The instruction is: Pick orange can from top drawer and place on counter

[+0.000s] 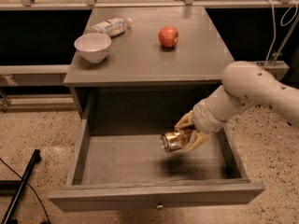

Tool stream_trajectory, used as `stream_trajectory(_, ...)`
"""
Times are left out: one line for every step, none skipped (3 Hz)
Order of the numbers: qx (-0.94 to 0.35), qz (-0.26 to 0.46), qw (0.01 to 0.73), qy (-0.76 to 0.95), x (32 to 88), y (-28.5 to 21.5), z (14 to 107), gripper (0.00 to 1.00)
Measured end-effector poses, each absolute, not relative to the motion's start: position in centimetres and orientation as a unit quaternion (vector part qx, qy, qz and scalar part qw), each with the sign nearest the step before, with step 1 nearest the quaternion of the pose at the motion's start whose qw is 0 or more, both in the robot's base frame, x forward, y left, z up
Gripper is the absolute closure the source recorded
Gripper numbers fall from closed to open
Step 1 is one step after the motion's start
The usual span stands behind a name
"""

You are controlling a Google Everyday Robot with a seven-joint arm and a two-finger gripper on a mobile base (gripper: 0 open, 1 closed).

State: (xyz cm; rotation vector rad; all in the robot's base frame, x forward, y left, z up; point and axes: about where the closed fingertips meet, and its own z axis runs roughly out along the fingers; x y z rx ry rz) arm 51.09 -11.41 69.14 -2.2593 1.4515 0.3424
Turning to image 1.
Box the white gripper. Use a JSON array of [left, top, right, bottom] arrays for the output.
[[174, 99, 226, 151]]

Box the white ceramic bowl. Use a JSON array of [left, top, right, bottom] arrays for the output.
[[74, 33, 112, 63]]

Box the silver drawer knob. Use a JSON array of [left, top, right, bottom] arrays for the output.
[[155, 203, 165, 210]]

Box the grey open top drawer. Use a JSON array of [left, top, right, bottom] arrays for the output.
[[48, 87, 266, 213]]

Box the red apple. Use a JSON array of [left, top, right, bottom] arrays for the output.
[[158, 26, 178, 48]]

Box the orange metal can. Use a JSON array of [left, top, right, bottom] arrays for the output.
[[160, 130, 192, 153]]

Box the clear plastic water bottle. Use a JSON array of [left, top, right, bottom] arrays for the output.
[[92, 18, 133, 37]]

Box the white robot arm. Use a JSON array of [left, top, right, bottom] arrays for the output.
[[175, 62, 299, 151]]

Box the black floor cable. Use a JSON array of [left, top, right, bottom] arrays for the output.
[[0, 156, 52, 224]]

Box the grey wooden cabinet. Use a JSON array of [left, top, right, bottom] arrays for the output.
[[63, 6, 246, 119]]

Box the black metal stand leg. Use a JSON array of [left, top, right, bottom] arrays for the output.
[[1, 149, 41, 224]]

